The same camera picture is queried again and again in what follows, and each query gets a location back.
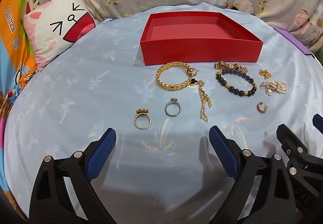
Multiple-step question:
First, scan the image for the gold hoop earring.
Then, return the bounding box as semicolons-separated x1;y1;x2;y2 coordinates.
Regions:
257;101;269;114

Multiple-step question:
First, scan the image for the purple mat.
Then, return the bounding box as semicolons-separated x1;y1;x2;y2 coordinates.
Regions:
275;26;313;56

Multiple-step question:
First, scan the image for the black bead bracelet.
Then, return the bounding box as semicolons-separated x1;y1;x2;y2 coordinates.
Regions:
215;69;257;97

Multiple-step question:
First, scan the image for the colourful cartoon blanket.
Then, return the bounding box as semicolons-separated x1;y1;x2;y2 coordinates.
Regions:
0;0;46;139

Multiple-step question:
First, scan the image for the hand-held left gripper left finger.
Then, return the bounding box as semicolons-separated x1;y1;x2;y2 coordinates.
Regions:
29;127;118;224

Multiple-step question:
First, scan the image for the gold ring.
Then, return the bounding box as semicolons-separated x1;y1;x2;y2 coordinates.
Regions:
134;108;152;129

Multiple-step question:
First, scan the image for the silver ring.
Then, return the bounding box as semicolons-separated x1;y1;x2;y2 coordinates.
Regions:
165;98;182;116

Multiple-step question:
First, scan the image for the light blue printed sheet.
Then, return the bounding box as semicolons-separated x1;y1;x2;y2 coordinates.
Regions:
0;3;323;224

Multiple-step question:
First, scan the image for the red cardboard box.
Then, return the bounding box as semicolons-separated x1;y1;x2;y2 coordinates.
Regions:
139;12;264;66

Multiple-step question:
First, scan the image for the pearl bracelet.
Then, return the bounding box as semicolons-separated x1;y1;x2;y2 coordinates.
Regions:
261;80;288;96

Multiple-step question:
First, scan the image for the gold link bracelet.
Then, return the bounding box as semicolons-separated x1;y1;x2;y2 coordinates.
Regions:
214;61;248;73

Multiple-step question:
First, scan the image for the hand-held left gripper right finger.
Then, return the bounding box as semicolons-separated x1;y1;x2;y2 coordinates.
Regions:
209;125;301;224

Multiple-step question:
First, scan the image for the cat face cushion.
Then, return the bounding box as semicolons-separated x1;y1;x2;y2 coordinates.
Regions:
22;0;96;72

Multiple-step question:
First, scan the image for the gold chain necklace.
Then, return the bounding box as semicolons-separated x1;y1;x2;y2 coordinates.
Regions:
189;78;213;122

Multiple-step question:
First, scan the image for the gold braided bangle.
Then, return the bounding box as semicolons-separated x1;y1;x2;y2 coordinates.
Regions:
156;62;198;90

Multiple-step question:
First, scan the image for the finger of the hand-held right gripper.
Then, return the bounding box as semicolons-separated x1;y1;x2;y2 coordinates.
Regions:
312;115;323;136
276;124;323;171

